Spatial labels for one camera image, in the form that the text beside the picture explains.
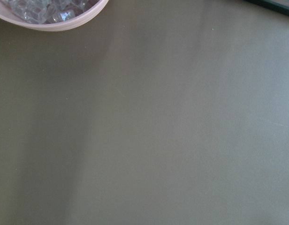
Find wine glass rack tray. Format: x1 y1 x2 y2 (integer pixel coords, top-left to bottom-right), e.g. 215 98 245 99
245 0 289 16

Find pink bowl with ice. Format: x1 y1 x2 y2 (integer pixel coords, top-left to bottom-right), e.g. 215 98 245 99
0 0 109 32

